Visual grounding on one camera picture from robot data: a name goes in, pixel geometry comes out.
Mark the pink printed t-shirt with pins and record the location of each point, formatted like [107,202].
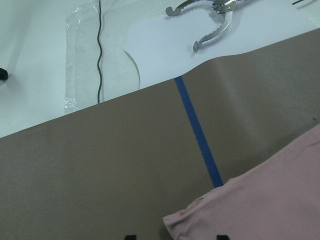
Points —
[277,200]

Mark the metal reacher grabber tool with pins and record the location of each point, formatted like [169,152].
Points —
[221,12]

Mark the white paper sheet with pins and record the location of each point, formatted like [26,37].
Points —
[162,46]

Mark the clear plastic bag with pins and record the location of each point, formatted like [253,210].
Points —
[85,79]

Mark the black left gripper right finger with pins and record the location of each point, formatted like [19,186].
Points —
[221,237]

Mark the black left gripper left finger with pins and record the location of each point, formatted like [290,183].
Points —
[130,237]

